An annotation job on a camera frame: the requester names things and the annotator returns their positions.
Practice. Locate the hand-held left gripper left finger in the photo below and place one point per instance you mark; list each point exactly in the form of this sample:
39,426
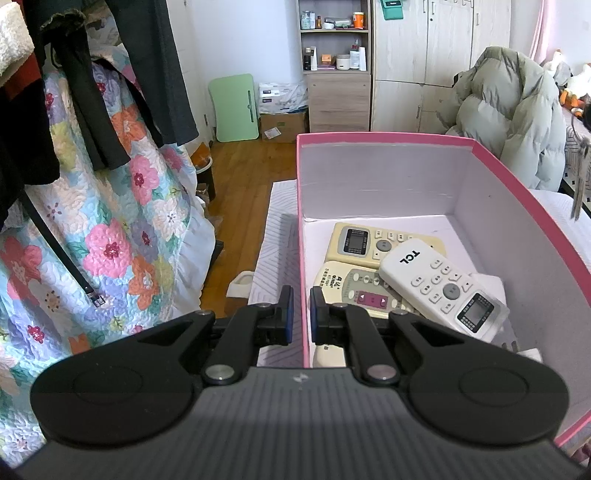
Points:
287,316

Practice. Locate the dark grey hanging garment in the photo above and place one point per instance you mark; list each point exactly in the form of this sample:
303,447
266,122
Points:
87,101
157,69

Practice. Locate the cream remote with purple button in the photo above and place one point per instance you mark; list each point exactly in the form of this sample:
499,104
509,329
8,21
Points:
351,286
328,357

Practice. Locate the teal wall holder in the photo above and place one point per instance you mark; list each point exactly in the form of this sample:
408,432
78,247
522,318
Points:
391,9

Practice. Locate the group of toiletry bottles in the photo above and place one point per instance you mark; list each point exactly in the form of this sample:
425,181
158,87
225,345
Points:
342,61

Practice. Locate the pile of plush toys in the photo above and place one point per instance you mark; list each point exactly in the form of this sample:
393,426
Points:
577,81

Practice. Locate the white slipper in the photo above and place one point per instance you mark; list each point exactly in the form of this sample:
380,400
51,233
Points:
240,285

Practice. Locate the stack of white packages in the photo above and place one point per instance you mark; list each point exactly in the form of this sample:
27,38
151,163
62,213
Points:
281,97

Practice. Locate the dark wooden stool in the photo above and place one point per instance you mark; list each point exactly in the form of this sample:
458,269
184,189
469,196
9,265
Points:
207,182

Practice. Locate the orange bag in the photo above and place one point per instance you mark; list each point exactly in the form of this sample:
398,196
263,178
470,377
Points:
202,154

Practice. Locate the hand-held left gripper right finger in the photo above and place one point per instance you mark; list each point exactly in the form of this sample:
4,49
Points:
316,316

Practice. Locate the wooden shelf cabinet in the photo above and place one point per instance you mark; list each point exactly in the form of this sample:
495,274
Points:
339,101

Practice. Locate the white fleece garment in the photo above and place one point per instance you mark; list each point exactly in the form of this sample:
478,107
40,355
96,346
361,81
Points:
14,32

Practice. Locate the floral quilt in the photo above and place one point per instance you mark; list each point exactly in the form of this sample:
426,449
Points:
115,240

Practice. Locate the green folding board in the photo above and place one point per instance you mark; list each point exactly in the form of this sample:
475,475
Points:
233,108

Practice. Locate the white remote with grey screen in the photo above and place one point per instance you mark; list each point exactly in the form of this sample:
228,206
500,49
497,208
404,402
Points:
429,277

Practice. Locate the light wooden wardrobe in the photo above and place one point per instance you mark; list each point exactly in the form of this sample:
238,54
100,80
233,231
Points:
415,60

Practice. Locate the pink curtain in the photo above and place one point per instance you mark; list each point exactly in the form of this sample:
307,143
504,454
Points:
540,27

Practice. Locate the black hanging garment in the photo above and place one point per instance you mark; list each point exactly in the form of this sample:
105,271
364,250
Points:
23,152

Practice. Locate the red garment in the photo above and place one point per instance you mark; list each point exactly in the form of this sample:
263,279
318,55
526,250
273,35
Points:
18,76

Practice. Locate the cream remote with grey screen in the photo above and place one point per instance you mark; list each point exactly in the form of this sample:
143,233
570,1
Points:
355,242

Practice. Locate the grey-green puffer jacket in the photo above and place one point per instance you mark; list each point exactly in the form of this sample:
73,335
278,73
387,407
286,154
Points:
503,110

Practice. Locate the white plastic item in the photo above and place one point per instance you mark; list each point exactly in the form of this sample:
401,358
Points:
490,282

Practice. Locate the black belt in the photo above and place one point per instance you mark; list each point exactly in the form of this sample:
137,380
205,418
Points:
69,267

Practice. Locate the pink cardboard box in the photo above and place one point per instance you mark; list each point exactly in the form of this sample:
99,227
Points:
392,184

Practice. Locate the brown cardboard box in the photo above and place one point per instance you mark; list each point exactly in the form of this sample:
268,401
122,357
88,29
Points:
284,127

